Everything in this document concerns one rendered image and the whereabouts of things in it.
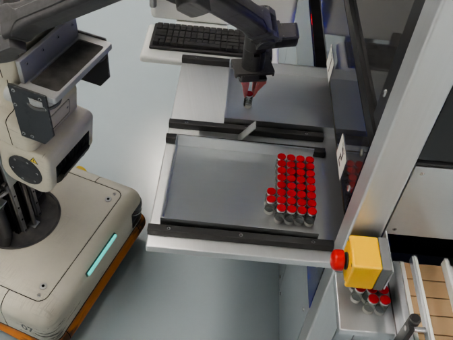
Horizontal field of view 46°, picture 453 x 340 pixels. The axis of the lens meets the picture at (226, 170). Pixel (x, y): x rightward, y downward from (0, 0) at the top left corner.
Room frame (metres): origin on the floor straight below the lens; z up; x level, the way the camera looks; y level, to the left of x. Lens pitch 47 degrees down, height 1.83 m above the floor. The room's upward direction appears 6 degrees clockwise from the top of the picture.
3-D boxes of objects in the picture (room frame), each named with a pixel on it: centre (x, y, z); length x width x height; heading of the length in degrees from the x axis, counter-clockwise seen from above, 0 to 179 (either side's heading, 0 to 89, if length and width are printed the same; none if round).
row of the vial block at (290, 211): (0.83, -0.15, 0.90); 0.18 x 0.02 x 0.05; 0
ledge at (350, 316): (0.57, -0.32, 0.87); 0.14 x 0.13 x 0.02; 91
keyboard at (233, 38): (1.53, 0.09, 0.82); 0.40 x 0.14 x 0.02; 91
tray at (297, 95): (1.17, -0.15, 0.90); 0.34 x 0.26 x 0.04; 91
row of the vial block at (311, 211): (0.83, -0.19, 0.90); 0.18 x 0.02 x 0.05; 0
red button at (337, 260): (0.58, -0.23, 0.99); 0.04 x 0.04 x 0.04; 1
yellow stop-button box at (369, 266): (0.58, -0.28, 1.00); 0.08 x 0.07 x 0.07; 91
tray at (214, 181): (0.83, -0.04, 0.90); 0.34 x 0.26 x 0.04; 90
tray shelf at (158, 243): (1.00, -0.08, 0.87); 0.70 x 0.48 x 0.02; 1
